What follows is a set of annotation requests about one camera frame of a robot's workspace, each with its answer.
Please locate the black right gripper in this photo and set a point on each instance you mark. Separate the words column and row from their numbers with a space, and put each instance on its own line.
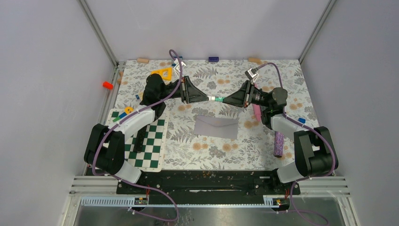
column 243, row 97

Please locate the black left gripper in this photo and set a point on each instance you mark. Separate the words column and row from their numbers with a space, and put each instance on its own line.
column 189, row 93

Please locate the small glue stick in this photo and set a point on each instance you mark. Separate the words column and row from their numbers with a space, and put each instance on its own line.
column 216, row 99

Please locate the grey paper envelope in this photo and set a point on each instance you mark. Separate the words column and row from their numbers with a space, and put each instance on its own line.
column 216, row 127

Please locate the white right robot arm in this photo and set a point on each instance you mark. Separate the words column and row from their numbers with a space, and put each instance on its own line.
column 313, row 147

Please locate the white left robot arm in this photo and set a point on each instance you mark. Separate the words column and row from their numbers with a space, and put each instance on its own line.
column 105, row 151

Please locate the pink toy microphone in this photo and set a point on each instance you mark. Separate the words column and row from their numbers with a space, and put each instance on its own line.
column 257, row 112

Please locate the yellow triangle toy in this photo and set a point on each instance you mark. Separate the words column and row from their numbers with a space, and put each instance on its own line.
column 165, row 73

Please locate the dark purple building brick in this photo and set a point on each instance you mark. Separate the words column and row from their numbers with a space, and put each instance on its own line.
column 213, row 59

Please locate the right wooden cylinder block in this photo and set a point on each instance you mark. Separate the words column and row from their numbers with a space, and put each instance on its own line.
column 255, row 60

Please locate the wooden cylinder block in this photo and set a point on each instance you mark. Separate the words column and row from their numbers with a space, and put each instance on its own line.
column 142, row 60
column 255, row 60

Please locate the floral patterned table mat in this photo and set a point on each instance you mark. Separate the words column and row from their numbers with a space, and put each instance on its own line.
column 253, row 148

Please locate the wooden toy car blue wheels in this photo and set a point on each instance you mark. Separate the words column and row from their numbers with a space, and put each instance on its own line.
column 139, row 96

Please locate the purple glitter microphone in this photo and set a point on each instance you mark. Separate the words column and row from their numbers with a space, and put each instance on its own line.
column 278, row 144

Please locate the left wooden cylinder block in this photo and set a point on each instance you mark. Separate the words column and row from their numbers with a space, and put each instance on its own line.
column 142, row 60

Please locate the blue triangular block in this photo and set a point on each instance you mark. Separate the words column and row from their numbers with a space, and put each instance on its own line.
column 302, row 120

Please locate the small coloured block toy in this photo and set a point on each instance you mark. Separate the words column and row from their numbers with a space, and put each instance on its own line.
column 118, row 116

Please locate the black rectangular bar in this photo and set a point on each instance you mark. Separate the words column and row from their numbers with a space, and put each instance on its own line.
column 138, row 145

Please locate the green white chessboard mat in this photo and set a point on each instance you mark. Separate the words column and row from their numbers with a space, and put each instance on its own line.
column 150, row 159

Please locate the orange plastic cap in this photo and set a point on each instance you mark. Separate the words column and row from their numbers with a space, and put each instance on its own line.
column 107, row 85

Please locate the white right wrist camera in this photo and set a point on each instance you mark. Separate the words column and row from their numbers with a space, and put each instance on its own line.
column 252, row 74

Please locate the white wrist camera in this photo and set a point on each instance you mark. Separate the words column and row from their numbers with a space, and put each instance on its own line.
column 252, row 74
column 178, row 66

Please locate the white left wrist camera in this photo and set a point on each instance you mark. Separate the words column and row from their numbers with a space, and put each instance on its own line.
column 178, row 66

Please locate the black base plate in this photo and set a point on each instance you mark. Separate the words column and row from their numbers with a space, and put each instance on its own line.
column 200, row 187

